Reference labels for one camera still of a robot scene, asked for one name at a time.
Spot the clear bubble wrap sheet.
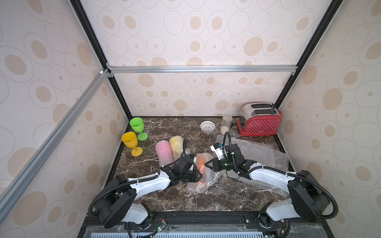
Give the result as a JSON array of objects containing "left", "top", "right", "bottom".
[{"left": 228, "top": 138, "right": 289, "bottom": 197}]

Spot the orange bubble glass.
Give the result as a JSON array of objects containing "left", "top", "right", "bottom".
[{"left": 186, "top": 153, "right": 221, "bottom": 193}]

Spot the yellow bubble glass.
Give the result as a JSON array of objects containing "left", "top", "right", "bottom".
[{"left": 169, "top": 135, "right": 184, "bottom": 161}]

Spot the beige bubble glass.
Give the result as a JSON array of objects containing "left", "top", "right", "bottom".
[{"left": 122, "top": 132, "right": 143, "bottom": 157}]

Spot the green wine glass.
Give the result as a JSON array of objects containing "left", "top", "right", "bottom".
[{"left": 130, "top": 117, "right": 148, "bottom": 141}]

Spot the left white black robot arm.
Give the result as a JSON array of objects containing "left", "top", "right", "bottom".
[{"left": 88, "top": 155, "right": 203, "bottom": 229}]

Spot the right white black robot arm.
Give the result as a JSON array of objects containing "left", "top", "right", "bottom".
[{"left": 205, "top": 143, "right": 339, "bottom": 227}]

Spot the pink bubble wrapped glass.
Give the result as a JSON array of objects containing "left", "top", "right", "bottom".
[{"left": 155, "top": 140, "right": 174, "bottom": 167}]

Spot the clear jar with powder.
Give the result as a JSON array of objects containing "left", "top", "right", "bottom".
[{"left": 220, "top": 115, "right": 233, "bottom": 135}]

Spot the white sink strainer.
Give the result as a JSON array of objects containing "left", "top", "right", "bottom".
[{"left": 200, "top": 121, "right": 216, "bottom": 134}]

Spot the red toaster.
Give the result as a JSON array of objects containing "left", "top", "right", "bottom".
[{"left": 236, "top": 102, "right": 283, "bottom": 136}]

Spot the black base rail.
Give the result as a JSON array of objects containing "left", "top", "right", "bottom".
[{"left": 78, "top": 211, "right": 333, "bottom": 238}]

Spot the horizontal aluminium rail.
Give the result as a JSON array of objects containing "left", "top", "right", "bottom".
[{"left": 109, "top": 64, "right": 298, "bottom": 74}]

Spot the left diagonal aluminium rail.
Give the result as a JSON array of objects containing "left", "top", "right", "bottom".
[{"left": 1, "top": 69, "right": 111, "bottom": 222}]

